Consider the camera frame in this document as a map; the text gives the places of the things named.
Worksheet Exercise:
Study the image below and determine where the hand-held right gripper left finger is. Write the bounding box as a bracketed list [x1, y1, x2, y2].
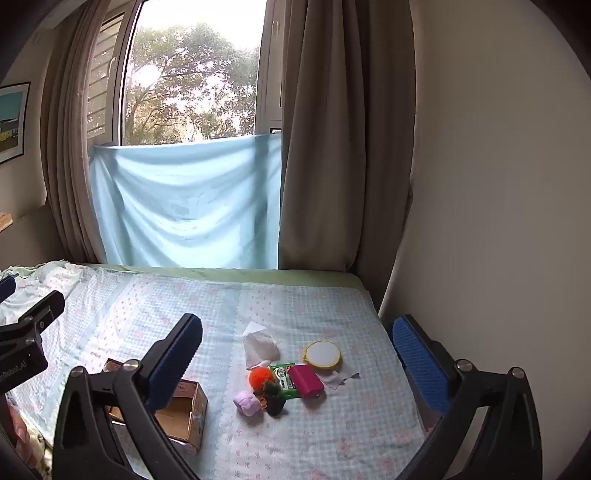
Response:
[53, 314, 204, 480]

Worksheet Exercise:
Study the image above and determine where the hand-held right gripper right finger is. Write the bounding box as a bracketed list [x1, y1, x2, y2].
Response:
[392, 315, 543, 480]

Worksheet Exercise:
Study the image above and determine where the brown cardboard box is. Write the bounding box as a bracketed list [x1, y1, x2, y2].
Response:
[104, 357, 208, 455]

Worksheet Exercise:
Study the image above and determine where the grey cleaning cloth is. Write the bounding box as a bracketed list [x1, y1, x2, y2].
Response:
[321, 369, 361, 391]

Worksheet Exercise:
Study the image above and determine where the orange pompom keychain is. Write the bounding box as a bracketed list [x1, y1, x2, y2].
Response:
[248, 367, 278, 393]

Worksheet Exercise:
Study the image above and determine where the round yellow-rimmed mirror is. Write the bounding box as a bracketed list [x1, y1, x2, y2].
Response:
[302, 340, 342, 371]

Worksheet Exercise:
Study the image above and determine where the black scrunchie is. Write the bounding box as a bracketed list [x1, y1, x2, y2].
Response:
[262, 385, 287, 416]

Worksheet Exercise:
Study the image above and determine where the green wet wipes packet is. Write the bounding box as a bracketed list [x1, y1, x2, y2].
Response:
[269, 362, 301, 398]

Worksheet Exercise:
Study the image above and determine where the magenta pouch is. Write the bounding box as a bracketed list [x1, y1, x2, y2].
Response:
[287, 364, 325, 398]

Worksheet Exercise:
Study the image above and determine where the checked floral bed blanket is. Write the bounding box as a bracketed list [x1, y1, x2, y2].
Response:
[0, 263, 426, 480]

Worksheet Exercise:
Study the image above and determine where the green bed sheet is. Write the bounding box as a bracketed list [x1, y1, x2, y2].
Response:
[74, 263, 370, 292]

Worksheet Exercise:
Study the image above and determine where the narrow brown curtain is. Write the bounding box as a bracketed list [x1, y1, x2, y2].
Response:
[41, 0, 148, 264]

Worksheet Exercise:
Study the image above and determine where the light blue hanging cloth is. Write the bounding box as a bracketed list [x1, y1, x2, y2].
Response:
[88, 131, 283, 271]

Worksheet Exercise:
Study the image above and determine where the wide brown curtain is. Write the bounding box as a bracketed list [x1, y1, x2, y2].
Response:
[277, 0, 416, 274]

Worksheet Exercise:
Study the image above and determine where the window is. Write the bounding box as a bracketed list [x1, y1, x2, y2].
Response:
[88, 0, 284, 148]

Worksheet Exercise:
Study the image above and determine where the framed wall picture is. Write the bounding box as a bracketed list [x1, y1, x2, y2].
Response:
[0, 82, 32, 164]

